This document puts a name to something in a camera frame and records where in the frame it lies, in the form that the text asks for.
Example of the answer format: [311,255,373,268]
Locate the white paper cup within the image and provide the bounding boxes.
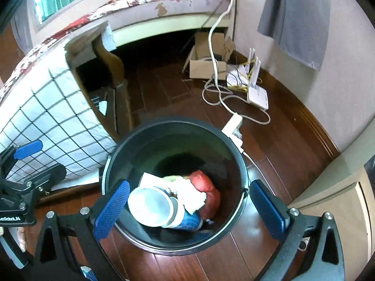
[127,186,185,228]

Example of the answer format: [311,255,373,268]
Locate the blue patterned paper cup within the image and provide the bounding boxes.
[165,206,203,232]

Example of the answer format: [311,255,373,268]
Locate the black trash bin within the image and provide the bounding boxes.
[102,118,248,256]

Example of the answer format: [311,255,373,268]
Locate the white tissue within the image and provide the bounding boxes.
[163,175,206,214]

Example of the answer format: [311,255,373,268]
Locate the red paper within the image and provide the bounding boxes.
[188,170,221,220]

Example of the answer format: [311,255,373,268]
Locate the left hand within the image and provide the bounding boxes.
[17,227,27,252]

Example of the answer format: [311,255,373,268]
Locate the checkered white tablecloth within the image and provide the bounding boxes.
[1,22,116,183]

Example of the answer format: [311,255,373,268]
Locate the beige cabinet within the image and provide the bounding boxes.
[288,148,375,281]

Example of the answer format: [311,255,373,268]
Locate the wooden table leg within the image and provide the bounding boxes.
[73,34,134,143]

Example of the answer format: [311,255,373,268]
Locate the left grey curtain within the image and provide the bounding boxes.
[11,0,33,55]

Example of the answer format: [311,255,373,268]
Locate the grey curtain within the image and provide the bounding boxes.
[257,0,330,70]
[11,0,33,55]

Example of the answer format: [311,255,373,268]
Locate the white power strip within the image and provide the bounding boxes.
[221,113,244,154]

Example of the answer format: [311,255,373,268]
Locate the white wifi router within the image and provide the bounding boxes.
[225,48,270,111]

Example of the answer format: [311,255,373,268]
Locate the cardboard box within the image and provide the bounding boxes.
[184,32,235,81]

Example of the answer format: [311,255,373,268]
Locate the floral bed mattress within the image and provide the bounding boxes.
[1,0,230,100]

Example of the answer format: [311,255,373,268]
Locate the white hanging cable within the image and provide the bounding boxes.
[201,0,272,126]

